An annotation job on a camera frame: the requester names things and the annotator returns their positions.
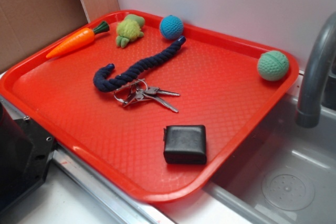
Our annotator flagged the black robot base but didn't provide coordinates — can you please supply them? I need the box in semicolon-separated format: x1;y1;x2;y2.
1;105;55;214

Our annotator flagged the red plastic tray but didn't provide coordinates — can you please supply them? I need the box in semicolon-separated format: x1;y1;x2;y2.
1;10;299;203

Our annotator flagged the silver key bunch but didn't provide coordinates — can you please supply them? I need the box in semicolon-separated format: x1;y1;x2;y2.
113;79;180;113

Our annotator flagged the black rectangular box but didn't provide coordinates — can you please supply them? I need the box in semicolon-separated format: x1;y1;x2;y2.
163;125;207;165

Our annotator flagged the blue dimpled ball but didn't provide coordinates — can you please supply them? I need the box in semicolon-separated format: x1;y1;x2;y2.
159;15;184;40

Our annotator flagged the green plush turtle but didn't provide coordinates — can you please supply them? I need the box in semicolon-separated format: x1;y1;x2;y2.
115;14;145;48

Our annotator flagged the orange toy carrot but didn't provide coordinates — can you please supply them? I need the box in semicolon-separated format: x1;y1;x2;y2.
46;21;110;59

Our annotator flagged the green dimpled ball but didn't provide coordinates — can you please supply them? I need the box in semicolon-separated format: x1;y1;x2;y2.
257;50;289;81

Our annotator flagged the grey toy sink basin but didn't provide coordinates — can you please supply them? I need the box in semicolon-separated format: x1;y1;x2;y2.
204;76;335;223

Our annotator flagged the grey toy faucet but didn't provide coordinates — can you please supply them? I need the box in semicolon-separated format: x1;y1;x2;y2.
295;13;335;128

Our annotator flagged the brown cardboard panel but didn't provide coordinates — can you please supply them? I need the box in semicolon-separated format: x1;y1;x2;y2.
1;0;119;72

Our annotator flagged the navy blue rope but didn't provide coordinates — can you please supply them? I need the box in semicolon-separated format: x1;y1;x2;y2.
93;35;187;93

